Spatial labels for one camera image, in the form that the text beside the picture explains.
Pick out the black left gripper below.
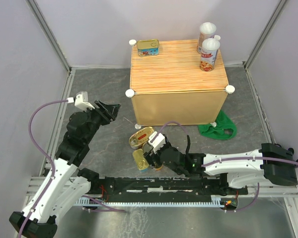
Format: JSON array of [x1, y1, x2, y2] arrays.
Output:
[[83, 99, 121, 144]]

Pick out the gold oval fish tin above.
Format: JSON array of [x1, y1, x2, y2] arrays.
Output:
[[143, 142, 163, 170]]

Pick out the oval red fish tin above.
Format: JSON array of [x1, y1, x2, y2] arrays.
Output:
[[129, 126, 154, 149]]

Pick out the wooden cube cabinet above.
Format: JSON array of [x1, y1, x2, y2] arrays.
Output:
[[125, 39, 235, 126]]

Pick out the blue rectangular luncheon meat tin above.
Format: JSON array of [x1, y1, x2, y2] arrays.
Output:
[[136, 39, 159, 57]]

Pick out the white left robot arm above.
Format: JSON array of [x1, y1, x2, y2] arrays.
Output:
[[9, 97, 120, 238]]

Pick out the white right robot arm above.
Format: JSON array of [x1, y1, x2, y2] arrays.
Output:
[[143, 142, 298, 194]]

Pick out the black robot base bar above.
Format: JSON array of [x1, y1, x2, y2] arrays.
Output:
[[87, 176, 248, 202]]

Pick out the gold rectangular meat tin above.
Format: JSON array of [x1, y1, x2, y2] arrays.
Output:
[[132, 149, 149, 171]]

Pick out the green cloth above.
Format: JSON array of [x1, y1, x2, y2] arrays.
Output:
[[198, 110, 237, 140]]

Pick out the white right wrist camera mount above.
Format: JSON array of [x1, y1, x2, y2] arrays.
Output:
[[148, 131, 166, 154]]

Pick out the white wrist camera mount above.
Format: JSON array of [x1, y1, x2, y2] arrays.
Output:
[[148, 131, 166, 154], [67, 91, 95, 111]]

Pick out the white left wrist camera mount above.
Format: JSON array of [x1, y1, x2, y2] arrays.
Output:
[[67, 91, 95, 111]]

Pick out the grey slotted cable duct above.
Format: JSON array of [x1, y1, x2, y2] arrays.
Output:
[[75, 194, 226, 207]]

